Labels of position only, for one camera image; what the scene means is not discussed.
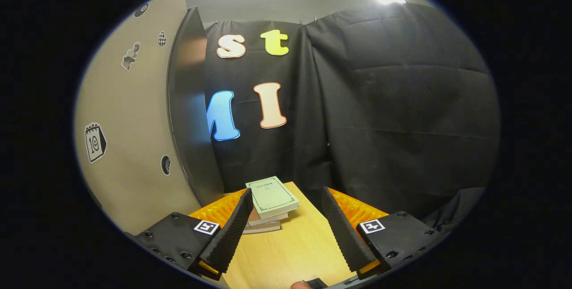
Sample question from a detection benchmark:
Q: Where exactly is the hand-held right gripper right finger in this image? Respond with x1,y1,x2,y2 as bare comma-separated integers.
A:
320,186,442,280

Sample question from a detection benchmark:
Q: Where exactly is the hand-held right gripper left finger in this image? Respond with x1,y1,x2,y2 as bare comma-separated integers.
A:
132,188,255,281

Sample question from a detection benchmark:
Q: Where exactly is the grey cabinet door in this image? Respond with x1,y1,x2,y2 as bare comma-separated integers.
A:
74,0,204,236

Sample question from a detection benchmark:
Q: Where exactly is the brown book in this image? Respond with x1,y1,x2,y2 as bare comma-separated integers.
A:
247,208,290,227

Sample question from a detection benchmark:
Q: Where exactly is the green book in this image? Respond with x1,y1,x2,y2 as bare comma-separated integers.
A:
245,176,300,219

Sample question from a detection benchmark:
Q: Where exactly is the black backdrop cloth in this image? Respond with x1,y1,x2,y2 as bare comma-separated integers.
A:
203,2,500,232

